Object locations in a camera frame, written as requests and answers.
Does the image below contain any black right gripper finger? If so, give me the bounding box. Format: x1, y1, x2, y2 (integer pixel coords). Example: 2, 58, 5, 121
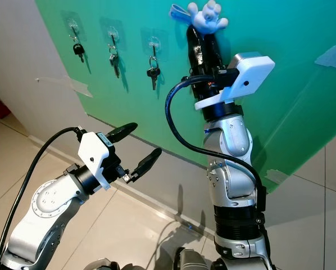
185, 25, 207, 77
205, 33, 225, 74

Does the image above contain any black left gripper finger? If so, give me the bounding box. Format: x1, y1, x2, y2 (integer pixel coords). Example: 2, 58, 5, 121
130, 147, 163, 183
105, 122, 138, 140

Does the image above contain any white plush hand keychain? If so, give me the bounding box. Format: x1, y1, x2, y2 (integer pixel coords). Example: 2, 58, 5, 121
169, 0, 230, 34

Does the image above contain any teal green hook board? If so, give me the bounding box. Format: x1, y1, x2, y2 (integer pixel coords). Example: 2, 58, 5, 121
34, 0, 336, 193

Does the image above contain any clear adhesive hook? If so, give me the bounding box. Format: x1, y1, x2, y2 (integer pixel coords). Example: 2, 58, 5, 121
61, 12, 84, 41
102, 20, 126, 47
142, 28, 169, 57

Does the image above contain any clear tape strip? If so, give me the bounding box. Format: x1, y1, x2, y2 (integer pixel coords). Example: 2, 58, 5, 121
37, 76, 90, 99

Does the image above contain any silver key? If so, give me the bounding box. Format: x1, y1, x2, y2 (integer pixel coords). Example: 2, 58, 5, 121
110, 46, 121, 79

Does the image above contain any black headed key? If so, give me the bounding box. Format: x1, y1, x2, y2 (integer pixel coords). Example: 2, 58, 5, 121
72, 40, 84, 64

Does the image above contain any robot left leg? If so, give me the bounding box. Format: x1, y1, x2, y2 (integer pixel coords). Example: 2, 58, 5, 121
91, 257, 119, 270

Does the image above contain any robot leg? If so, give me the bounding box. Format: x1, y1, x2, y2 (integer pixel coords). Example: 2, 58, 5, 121
91, 257, 119, 270
175, 247, 215, 270

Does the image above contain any robot right leg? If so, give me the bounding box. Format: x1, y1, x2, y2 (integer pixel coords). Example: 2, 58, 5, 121
175, 247, 215, 270

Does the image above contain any pale blue tape patch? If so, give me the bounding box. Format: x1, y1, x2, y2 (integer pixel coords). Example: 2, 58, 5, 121
313, 42, 336, 71

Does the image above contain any small clear tape piece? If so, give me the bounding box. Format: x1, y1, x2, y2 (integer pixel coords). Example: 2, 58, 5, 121
265, 168, 291, 185

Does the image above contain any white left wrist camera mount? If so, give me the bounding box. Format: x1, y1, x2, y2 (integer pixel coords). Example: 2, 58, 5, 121
78, 132, 116, 190

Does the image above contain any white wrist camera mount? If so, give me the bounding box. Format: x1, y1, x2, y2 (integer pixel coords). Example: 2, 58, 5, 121
194, 52, 276, 111
78, 132, 116, 190

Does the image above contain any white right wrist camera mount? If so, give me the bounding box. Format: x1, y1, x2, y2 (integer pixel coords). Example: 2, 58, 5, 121
194, 52, 276, 111

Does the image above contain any dark key on metal ring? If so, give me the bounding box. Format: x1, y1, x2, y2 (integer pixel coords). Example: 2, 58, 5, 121
147, 56, 162, 92

